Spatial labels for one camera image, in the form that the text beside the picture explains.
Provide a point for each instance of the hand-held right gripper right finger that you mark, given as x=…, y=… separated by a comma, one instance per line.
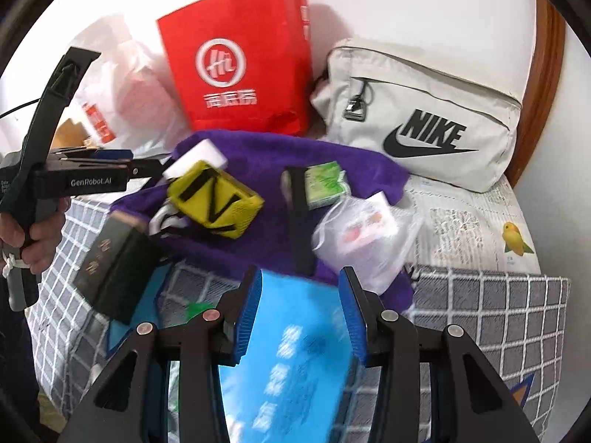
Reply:
x=353, y=318

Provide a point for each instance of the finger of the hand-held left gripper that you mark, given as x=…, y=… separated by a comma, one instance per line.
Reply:
x=111, y=154
x=145, y=169

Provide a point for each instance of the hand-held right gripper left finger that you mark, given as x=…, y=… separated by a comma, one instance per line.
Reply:
x=247, y=323

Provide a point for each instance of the yellow mesh pouch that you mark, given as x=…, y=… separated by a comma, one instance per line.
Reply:
x=184, y=189

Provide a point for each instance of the white sponge block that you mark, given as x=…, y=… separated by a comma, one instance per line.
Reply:
x=198, y=157

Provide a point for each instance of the blue tissue pack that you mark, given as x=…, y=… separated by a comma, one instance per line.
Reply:
x=286, y=378

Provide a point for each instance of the green pocket tissue pack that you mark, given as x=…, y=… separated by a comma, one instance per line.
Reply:
x=325, y=184

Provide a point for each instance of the person's left hand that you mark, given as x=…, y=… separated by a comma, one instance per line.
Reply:
x=46, y=235

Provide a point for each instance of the light wooden furniture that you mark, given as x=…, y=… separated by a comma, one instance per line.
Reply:
x=69, y=131

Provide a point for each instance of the green flat packet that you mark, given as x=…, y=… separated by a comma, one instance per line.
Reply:
x=201, y=311

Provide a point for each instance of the white plastic shopping bag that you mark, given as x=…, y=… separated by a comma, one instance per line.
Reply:
x=134, y=87

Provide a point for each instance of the dark green tin box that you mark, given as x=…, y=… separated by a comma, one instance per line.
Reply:
x=115, y=267

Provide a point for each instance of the purple towel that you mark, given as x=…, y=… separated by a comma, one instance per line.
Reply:
x=268, y=157

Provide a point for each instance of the grey checkered blanket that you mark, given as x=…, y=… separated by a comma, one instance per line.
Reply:
x=485, y=314

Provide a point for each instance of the red paper bag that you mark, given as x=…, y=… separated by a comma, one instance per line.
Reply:
x=277, y=55

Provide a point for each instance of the person's trouser leg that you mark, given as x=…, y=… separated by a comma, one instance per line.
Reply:
x=16, y=355

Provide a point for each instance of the grey waist bag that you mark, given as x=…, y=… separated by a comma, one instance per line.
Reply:
x=415, y=87

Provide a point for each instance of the brown wooden headboard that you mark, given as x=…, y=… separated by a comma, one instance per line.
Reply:
x=545, y=78

